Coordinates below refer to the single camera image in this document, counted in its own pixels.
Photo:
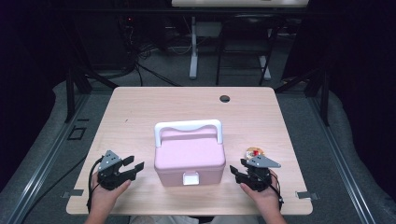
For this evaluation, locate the black metal stand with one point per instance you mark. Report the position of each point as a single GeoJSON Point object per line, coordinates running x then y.
{"type": "Point", "coordinates": [70, 93]}
{"type": "Point", "coordinates": [324, 99]}

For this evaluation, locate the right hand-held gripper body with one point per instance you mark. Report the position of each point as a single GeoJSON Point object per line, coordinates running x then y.
{"type": "Point", "coordinates": [258, 175]}

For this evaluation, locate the person's right hand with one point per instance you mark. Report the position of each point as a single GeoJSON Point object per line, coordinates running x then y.
{"type": "Point", "coordinates": [267, 200]}

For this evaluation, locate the black chair frame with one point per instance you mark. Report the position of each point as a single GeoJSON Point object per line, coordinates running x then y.
{"type": "Point", "coordinates": [219, 62]}

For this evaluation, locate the white desk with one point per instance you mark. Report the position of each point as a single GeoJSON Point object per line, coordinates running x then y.
{"type": "Point", "coordinates": [193, 46]}

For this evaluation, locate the grey tape strip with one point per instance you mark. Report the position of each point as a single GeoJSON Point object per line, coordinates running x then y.
{"type": "Point", "coordinates": [72, 193]}
{"type": "Point", "coordinates": [306, 195]}

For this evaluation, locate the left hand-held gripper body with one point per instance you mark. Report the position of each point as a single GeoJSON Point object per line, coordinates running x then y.
{"type": "Point", "coordinates": [109, 174]}

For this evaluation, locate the black equipment with red light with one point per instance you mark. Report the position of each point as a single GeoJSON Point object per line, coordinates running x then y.
{"type": "Point", "coordinates": [106, 43]}

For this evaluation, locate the dark curtain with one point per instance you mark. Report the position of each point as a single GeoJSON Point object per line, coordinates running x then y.
{"type": "Point", "coordinates": [25, 62]}
{"type": "Point", "coordinates": [367, 62]}

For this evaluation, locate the aluminium floor rail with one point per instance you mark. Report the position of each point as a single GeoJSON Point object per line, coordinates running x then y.
{"type": "Point", "coordinates": [341, 161]}
{"type": "Point", "coordinates": [46, 161]}

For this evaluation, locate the person's left hand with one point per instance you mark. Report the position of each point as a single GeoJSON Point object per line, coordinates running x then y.
{"type": "Point", "coordinates": [104, 200]}

